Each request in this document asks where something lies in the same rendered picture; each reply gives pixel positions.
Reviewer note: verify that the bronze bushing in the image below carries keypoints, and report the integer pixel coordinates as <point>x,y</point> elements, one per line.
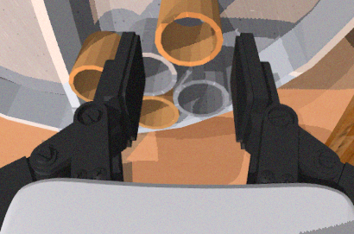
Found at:
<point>189,46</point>
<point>159,112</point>
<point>96,50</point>

